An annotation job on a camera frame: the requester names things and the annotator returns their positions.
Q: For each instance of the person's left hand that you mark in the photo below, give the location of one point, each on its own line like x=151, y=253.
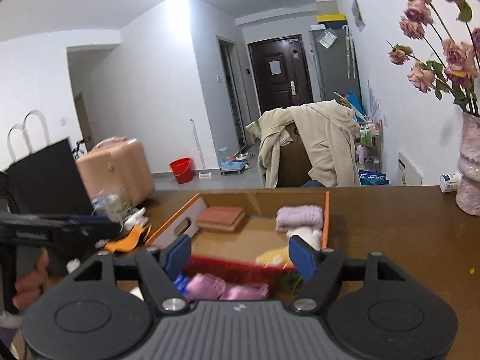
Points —
x=29, y=287

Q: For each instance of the dark brown door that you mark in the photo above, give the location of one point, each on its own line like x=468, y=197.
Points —
x=281, y=72

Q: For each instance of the pink satin bow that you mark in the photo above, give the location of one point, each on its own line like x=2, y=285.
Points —
x=210, y=287

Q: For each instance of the lilac fluffy towel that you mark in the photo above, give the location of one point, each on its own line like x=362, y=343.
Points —
x=291, y=217

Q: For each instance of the red orange cardboard box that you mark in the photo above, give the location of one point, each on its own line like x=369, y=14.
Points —
x=231, y=255

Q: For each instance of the clear plastic bag clutter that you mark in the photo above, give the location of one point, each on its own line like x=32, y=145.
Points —
x=119, y=209

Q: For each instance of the white medicine bottle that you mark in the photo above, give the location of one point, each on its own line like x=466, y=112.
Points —
x=449, y=183

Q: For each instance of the blue plastic packet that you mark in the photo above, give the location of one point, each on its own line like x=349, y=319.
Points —
x=180, y=283

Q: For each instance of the pink suitcase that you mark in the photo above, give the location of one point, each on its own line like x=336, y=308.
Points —
x=117, y=165

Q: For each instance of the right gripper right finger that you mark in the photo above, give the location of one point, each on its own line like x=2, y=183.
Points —
x=371, y=308

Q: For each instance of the red bucket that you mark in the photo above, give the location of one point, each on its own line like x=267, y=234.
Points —
x=182, y=170

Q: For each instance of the brown wooden chair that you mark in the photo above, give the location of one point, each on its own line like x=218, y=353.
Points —
x=294, y=164

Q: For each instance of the grey refrigerator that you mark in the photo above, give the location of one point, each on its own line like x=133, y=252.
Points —
x=335, y=57

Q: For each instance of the dried pink flowers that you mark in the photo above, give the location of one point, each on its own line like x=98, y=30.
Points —
x=453, y=67

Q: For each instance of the pink textured vase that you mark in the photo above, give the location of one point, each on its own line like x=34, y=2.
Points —
x=468, y=192

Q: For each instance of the yellow box on fridge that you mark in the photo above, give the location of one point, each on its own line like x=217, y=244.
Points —
x=331, y=18

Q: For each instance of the beige jacket on chair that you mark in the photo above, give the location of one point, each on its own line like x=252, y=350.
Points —
x=328, y=131

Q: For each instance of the black paper bag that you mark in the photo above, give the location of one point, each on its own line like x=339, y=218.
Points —
x=46, y=181

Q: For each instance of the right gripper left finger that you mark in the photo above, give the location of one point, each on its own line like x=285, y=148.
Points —
x=108, y=306

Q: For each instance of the wall picture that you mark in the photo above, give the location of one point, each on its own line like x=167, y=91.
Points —
x=358, y=18

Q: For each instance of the yellow white plush toy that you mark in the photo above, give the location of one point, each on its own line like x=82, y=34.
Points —
x=281, y=257

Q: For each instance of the orange cloth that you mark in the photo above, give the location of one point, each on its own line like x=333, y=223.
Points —
x=136, y=237

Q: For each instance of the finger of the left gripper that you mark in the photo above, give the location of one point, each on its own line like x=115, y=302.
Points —
x=68, y=231

